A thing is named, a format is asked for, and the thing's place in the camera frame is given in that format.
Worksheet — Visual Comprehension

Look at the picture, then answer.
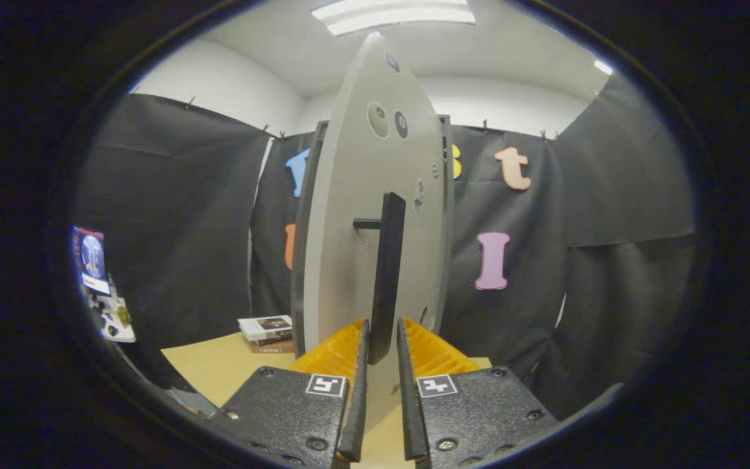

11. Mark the black backdrop cloth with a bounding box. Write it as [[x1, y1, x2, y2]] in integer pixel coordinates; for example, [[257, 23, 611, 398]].
[[76, 72, 698, 418]]

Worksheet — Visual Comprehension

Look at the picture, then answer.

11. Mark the long ceiling light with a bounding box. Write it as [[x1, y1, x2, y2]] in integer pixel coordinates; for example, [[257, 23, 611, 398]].
[[311, 0, 477, 36]]

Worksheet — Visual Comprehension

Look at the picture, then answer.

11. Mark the blue wall poster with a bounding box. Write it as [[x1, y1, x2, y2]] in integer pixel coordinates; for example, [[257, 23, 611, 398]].
[[72, 225, 111, 297]]

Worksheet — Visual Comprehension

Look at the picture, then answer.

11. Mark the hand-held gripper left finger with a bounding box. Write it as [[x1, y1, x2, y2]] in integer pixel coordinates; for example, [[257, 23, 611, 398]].
[[209, 318, 370, 469]]

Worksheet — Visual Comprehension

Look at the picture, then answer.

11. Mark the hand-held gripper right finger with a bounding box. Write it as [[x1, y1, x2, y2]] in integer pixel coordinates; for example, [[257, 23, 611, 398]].
[[396, 317, 561, 469]]

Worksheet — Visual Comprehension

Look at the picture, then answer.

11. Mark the black door handle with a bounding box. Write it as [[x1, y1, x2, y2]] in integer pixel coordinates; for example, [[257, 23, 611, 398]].
[[353, 192, 407, 365]]

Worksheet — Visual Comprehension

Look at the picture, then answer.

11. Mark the grey shoe cabinet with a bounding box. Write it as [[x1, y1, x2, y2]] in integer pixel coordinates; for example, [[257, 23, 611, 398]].
[[290, 115, 456, 358]]

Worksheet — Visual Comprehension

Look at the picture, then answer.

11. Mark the stack of books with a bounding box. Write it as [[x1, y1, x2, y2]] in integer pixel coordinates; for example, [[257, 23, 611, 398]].
[[238, 315, 295, 354]]

